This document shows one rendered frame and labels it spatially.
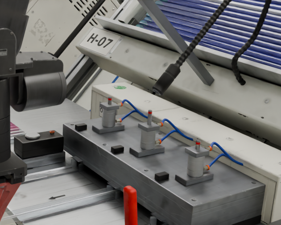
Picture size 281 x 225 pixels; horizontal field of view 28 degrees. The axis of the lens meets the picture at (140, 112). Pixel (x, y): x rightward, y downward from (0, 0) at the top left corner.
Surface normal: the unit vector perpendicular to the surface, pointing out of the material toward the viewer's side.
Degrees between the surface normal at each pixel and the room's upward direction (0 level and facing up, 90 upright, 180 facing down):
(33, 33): 90
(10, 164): 44
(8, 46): 90
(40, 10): 90
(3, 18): 90
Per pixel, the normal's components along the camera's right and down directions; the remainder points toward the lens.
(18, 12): 0.68, 0.36
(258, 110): -0.54, -0.55
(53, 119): 0.07, -0.95
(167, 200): -0.81, 0.13
